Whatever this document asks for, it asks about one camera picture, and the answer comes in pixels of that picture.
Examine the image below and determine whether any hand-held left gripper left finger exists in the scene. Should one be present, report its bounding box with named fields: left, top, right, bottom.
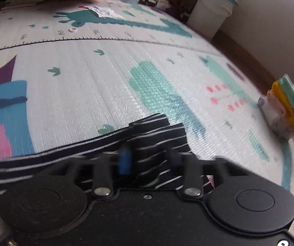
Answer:
left=47, top=148, right=132, bottom=198

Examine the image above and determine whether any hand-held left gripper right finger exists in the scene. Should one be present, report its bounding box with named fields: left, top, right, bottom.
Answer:
left=167, top=150, right=245, bottom=199

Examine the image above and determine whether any black white striped garment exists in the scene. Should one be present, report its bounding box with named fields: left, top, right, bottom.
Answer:
left=0, top=113, right=215, bottom=198

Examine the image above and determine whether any cartoon printed play mat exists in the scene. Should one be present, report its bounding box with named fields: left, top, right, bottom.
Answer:
left=0, top=0, right=294, bottom=239

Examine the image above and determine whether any yellow folded garment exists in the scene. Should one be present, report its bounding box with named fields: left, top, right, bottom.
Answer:
left=268, top=81, right=294, bottom=134

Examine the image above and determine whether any white plastic bucket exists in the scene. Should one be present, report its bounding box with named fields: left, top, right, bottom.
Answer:
left=187, top=0, right=233, bottom=40

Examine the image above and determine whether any crumpled white paper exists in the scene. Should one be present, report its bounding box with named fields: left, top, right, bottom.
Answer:
left=91, top=5, right=125, bottom=20

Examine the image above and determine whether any dark cloth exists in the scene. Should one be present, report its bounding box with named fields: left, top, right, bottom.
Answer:
left=138, top=0, right=168, bottom=7

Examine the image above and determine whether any stack of newspapers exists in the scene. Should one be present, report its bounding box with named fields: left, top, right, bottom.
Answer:
left=1, top=0, right=51, bottom=11

